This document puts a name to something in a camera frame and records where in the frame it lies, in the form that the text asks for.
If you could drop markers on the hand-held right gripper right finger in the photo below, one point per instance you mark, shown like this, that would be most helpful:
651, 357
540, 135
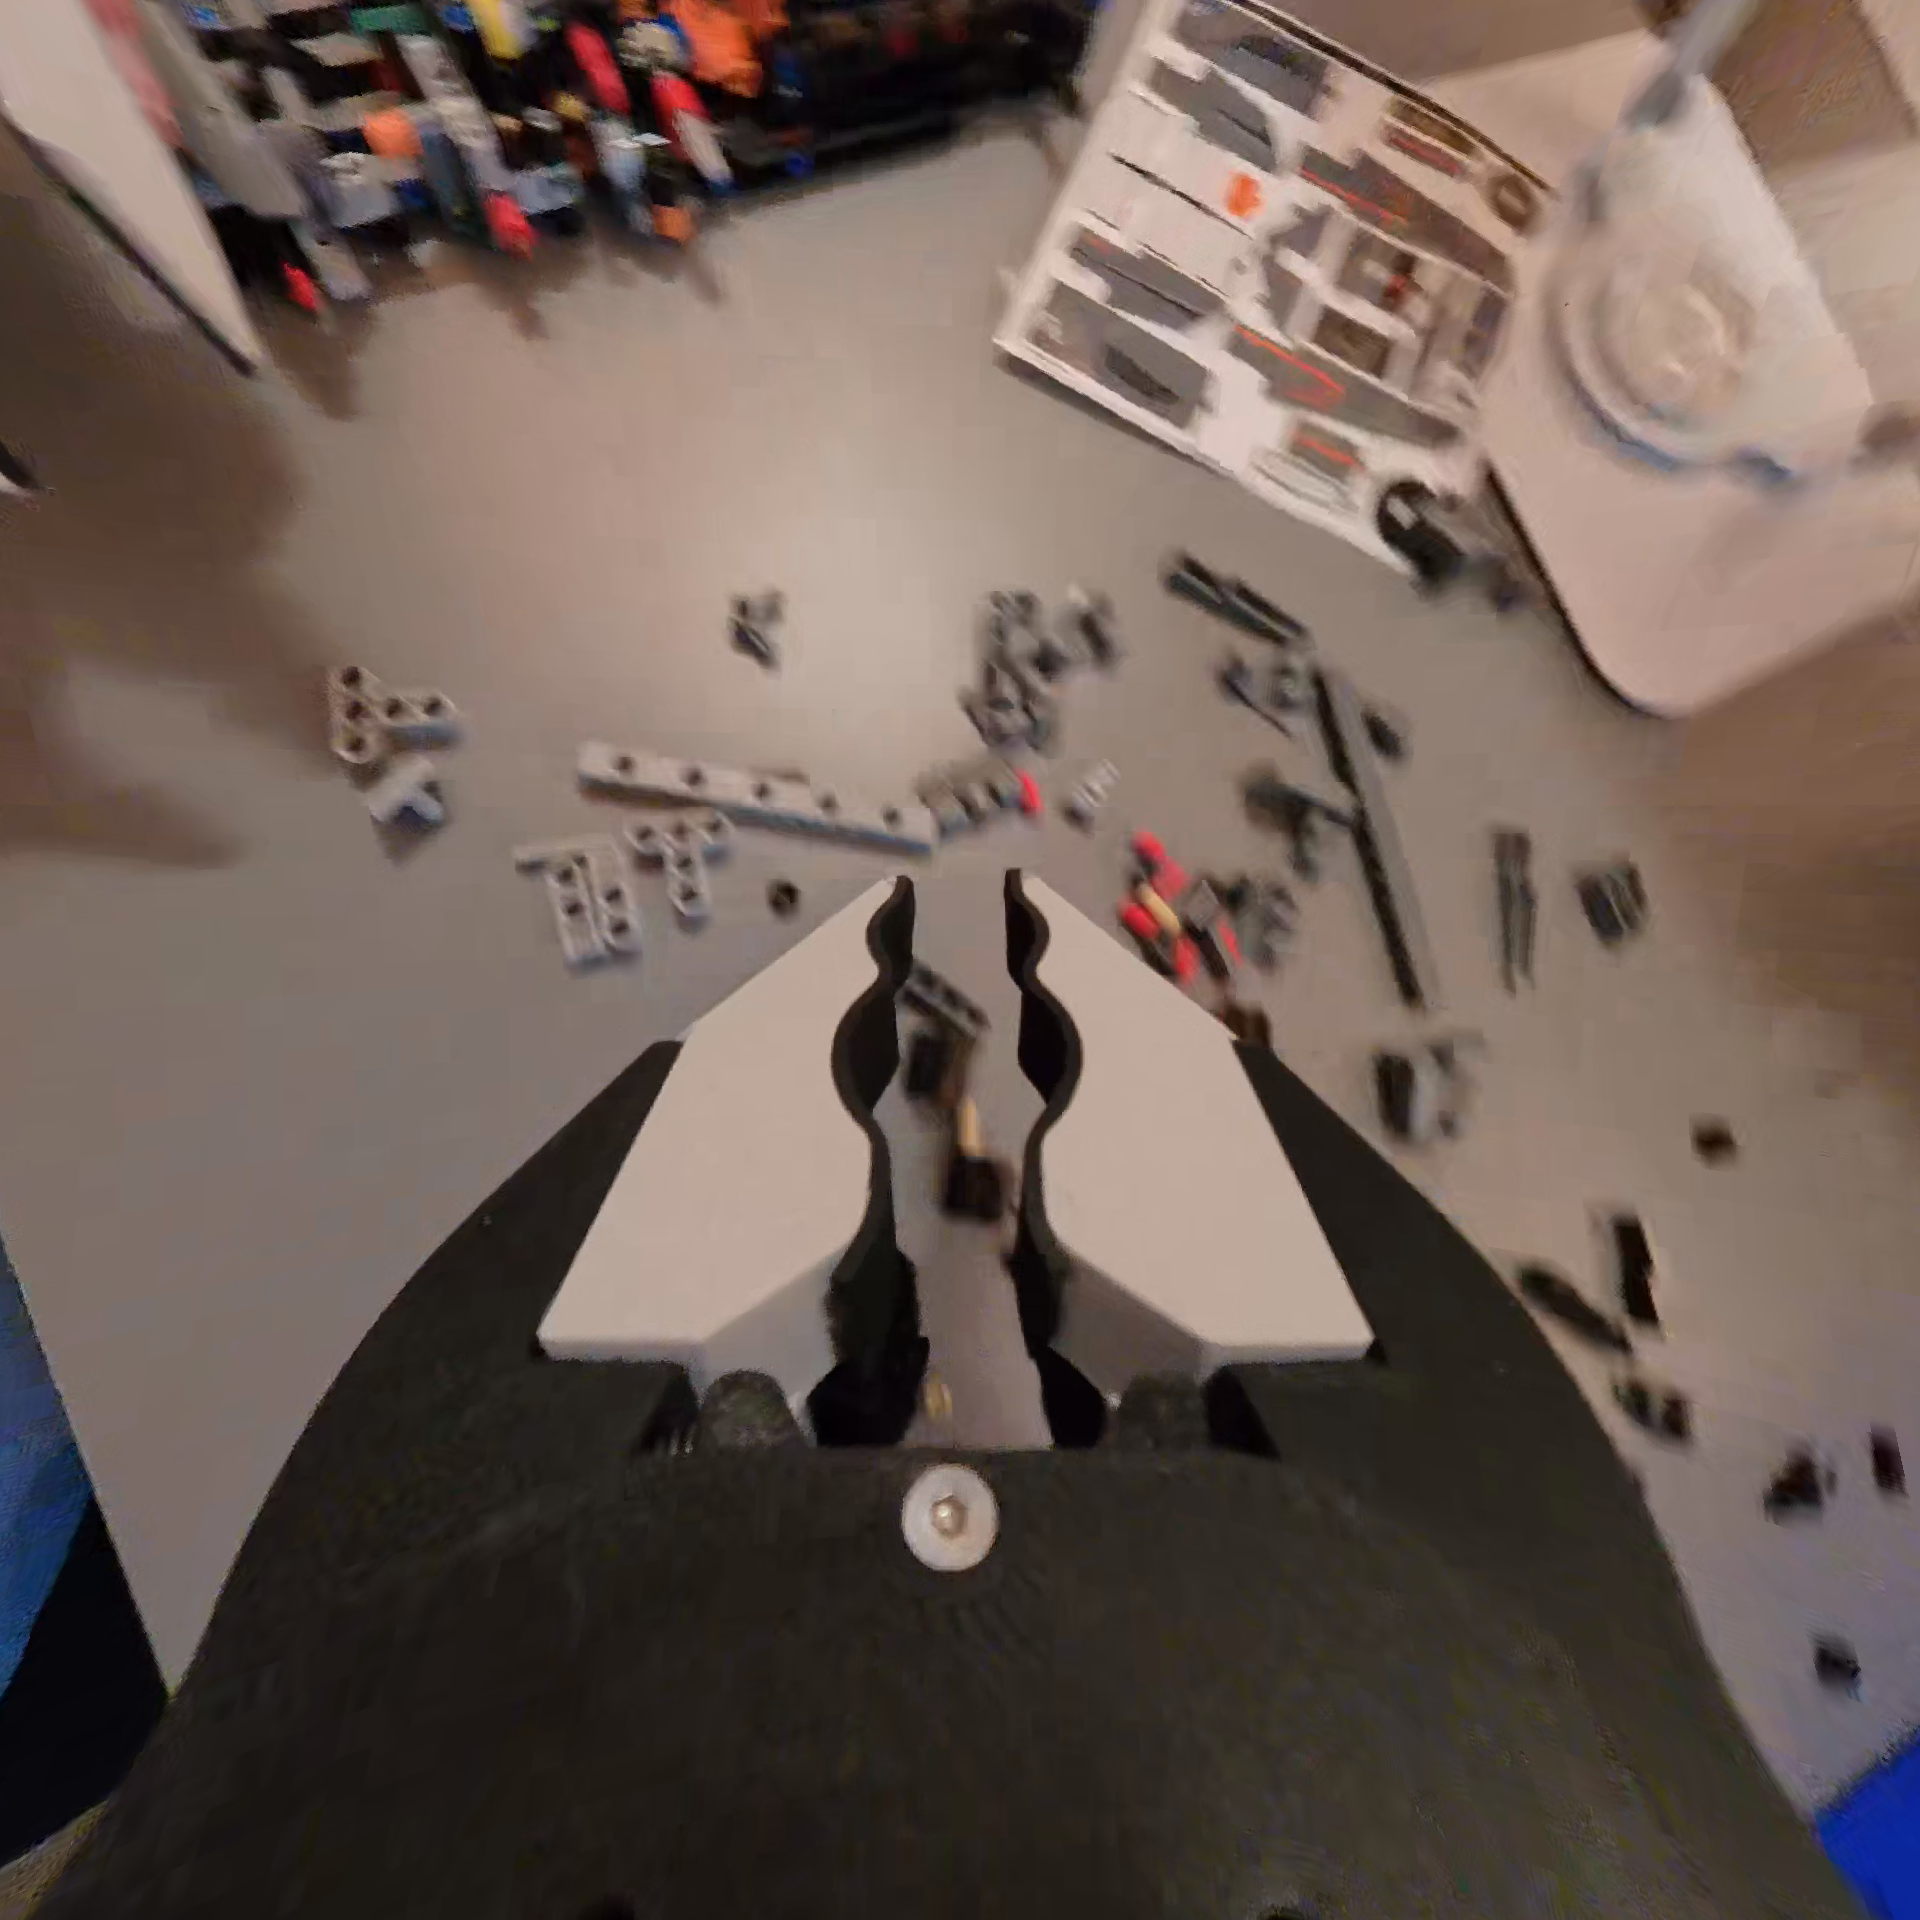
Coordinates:
1185, 1200

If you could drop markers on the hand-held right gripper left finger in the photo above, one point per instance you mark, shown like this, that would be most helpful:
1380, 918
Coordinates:
720, 1200

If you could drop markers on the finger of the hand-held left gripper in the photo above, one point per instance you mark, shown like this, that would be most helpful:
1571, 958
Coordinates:
121, 149

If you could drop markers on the pile of small lego pieces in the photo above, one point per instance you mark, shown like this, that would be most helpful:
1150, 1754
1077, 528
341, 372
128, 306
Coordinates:
1163, 900

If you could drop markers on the angled lego beam with panel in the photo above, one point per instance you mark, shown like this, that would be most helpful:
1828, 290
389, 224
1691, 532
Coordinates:
946, 1002

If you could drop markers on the light grey double lego beam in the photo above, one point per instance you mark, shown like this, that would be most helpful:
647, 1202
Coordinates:
593, 900

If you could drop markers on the light grey T-shaped lego beam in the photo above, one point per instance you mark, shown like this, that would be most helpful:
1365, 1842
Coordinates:
684, 847

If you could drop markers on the long dark grey lego plate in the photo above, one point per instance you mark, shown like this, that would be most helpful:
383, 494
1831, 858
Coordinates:
1380, 854

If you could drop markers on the long light grey lego beam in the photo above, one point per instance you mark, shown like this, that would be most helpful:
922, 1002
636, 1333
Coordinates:
751, 791

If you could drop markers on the partly built lego model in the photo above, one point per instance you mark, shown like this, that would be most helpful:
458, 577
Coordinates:
600, 120

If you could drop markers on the light grey lego axle connector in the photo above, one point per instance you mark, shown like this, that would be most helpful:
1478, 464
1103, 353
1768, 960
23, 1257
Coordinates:
409, 792

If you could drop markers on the dark grey lego cross connector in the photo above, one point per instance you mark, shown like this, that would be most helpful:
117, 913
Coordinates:
755, 627

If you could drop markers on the light grey triangular lego beam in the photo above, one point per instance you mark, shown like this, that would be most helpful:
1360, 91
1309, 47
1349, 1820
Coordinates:
383, 712

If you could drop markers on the dark lego gear assembly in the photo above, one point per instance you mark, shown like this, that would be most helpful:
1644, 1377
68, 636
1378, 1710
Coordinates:
1425, 525

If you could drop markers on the person's blue grey clothing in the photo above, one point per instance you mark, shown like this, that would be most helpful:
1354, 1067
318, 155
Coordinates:
39, 1470

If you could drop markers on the blue plastic bin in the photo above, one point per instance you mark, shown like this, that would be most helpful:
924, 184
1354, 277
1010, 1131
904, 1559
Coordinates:
1875, 1845

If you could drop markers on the white rounded base plate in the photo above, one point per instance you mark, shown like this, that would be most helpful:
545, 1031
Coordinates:
1680, 570

